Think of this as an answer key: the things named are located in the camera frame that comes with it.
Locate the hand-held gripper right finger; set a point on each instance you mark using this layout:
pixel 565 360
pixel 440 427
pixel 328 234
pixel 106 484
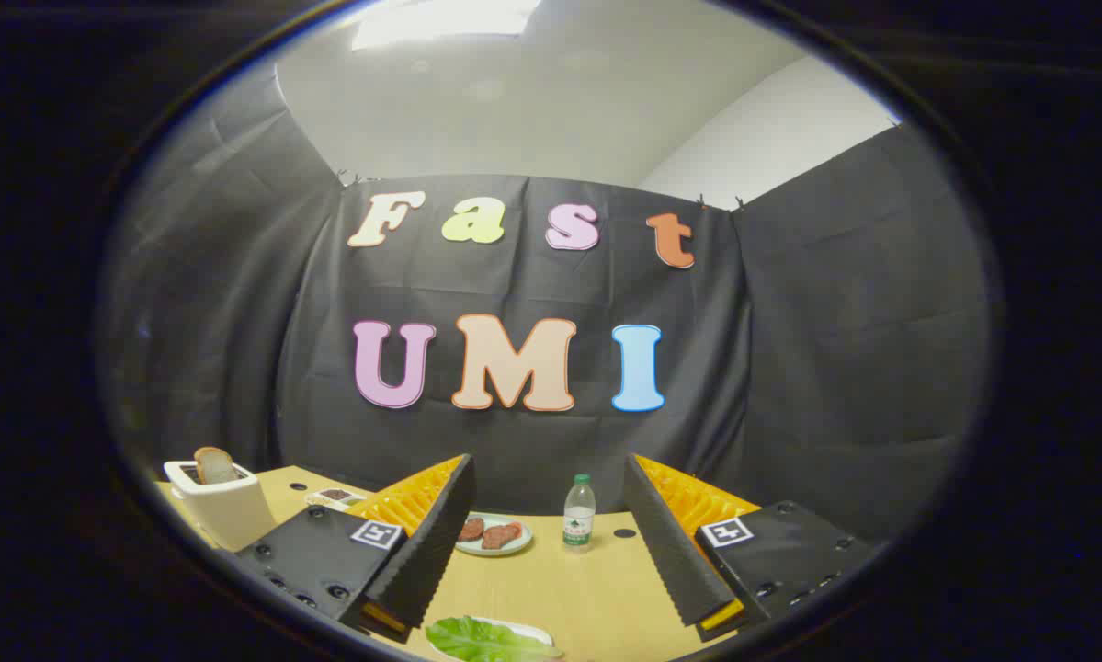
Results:
pixel 670 552

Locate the green lettuce leaf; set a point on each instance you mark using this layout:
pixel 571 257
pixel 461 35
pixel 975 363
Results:
pixel 477 642

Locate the large brown meat patty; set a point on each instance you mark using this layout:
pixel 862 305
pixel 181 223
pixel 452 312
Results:
pixel 502 535

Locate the small brown meat patty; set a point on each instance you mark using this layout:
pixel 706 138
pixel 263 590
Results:
pixel 471 530

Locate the pale green plate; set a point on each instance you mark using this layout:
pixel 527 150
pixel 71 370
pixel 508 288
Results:
pixel 523 542

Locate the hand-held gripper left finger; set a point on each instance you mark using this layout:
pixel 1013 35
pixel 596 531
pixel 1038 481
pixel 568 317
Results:
pixel 431 552

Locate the black backdrop cloth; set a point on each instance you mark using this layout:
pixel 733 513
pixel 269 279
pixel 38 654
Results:
pixel 514 285

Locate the white divided seasoning tray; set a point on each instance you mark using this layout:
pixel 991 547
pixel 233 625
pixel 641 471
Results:
pixel 335 497

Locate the clear plastic water bottle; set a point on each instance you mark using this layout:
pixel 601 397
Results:
pixel 579 519

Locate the ceiling light panel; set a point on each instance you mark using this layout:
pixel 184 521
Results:
pixel 440 23

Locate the white bread slice in toaster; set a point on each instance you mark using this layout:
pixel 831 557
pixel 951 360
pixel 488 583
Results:
pixel 212 466

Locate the white toaster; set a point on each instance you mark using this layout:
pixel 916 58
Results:
pixel 229 515

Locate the white plate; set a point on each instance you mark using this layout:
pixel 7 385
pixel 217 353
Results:
pixel 537 633

